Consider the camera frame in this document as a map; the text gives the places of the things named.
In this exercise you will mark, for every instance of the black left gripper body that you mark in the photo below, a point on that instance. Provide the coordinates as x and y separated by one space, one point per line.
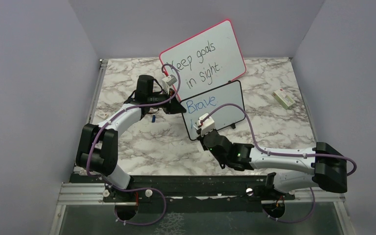
166 95

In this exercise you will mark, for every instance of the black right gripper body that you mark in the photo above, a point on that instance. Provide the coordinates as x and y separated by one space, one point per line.
201 138

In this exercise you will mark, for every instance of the black framed whiteboard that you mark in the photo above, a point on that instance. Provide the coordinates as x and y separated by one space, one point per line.
204 103

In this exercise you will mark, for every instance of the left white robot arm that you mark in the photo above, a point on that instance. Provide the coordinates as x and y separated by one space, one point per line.
98 145

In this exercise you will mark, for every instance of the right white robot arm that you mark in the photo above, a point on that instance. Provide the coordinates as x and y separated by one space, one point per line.
321 166

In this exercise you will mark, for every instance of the pink framed whiteboard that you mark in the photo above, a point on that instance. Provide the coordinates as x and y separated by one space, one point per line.
206 60

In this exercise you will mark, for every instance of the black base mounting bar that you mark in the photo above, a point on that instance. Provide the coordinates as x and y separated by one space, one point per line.
193 194

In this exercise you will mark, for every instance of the white green box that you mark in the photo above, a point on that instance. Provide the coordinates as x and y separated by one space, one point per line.
281 96

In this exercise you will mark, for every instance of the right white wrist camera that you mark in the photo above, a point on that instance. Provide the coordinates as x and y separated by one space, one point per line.
205 122

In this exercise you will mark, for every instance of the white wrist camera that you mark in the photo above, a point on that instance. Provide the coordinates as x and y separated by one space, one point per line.
205 122
168 81

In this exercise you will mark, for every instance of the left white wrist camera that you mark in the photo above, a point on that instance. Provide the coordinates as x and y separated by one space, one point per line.
168 81

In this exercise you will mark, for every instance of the aluminium rail table edge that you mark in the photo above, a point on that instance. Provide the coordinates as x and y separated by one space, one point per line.
80 189

